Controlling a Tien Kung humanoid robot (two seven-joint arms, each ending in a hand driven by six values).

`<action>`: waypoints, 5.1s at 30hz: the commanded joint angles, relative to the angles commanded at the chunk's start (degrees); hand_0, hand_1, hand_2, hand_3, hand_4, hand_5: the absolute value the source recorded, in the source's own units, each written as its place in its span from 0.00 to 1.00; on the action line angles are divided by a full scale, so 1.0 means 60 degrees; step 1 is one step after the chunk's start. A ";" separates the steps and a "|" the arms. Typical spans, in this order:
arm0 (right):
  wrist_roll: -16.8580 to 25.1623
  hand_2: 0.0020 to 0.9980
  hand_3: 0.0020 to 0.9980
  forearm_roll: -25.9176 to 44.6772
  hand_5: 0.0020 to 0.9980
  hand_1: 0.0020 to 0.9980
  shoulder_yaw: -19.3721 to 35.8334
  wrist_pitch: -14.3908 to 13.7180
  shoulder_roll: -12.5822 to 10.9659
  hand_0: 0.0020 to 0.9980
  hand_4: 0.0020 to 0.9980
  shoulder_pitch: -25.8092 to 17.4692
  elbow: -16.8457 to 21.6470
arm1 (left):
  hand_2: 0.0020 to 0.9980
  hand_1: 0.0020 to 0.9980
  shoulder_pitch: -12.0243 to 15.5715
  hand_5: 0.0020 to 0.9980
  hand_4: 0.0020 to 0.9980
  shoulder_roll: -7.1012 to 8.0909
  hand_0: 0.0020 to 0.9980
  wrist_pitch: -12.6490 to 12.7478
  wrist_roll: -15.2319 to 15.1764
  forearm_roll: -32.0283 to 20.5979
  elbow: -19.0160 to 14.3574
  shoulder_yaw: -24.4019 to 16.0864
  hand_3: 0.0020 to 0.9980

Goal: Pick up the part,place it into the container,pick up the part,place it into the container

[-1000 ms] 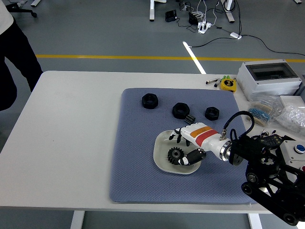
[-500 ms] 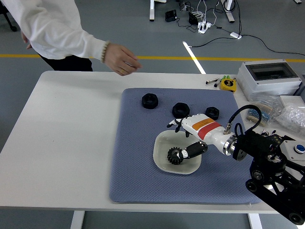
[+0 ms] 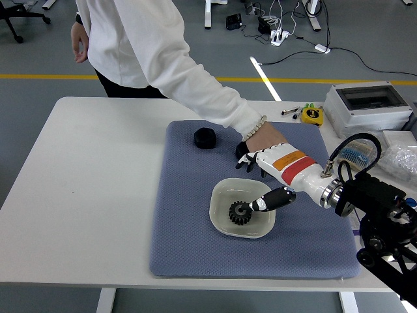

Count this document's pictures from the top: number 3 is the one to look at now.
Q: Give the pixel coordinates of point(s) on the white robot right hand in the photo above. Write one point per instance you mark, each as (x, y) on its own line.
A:
(293, 166)

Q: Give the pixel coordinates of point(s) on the person's left hand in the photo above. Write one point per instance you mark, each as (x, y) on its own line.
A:
(265, 138)

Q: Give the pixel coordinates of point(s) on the person's right hand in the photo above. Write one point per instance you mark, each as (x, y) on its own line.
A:
(79, 42)

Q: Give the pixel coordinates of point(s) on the large black bevel gear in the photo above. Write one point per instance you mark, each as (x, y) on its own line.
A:
(239, 213)

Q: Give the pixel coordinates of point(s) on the person's left forearm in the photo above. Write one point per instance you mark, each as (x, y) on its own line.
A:
(215, 98)

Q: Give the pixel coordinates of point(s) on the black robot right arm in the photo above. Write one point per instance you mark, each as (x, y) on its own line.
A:
(374, 199)

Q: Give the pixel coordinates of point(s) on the flat white box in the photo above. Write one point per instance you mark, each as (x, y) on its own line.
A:
(400, 137)

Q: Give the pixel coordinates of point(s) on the silver pen tool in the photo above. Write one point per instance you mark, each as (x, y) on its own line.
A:
(288, 111)

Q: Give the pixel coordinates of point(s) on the small black clip tool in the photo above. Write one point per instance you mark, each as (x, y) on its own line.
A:
(297, 115)

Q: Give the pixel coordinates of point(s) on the person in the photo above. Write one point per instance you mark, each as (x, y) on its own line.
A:
(130, 42)

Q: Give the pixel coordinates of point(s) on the yellow tape measure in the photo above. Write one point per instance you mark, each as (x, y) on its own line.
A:
(312, 115)

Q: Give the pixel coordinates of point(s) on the bag of blue resistor strips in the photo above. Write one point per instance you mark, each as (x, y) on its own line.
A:
(355, 153)

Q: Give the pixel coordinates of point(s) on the white square dish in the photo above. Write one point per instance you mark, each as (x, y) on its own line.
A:
(221, 195)

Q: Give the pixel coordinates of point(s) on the black office chair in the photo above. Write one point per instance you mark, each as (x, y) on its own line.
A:
(13, 14)

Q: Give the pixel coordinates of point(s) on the purple-edged label card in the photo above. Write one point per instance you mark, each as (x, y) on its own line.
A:
(355, 226)

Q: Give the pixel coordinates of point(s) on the white power strip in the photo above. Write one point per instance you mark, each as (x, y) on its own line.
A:
(279, 37)

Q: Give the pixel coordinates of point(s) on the blue-grey textured mat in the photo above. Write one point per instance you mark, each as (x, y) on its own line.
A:
(182, 202)

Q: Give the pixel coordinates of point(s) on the white power adapter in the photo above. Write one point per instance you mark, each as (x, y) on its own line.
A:
(322, 48)

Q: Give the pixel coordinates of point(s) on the clear bag of small parts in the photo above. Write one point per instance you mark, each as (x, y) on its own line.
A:
(400, 159)

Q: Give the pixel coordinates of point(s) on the black power adapter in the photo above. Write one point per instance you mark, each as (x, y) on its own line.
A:
(233, 21)
(264, 25)

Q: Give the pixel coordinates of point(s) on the white desk leg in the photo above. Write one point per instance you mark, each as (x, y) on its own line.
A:
(208, 14)
(312, 18)

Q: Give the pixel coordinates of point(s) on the white table leg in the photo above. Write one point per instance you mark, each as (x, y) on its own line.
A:
(106, 301)
(348, 303)

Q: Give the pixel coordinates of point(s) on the grey electrical enclosure box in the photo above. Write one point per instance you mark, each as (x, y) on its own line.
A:
(365, 117)

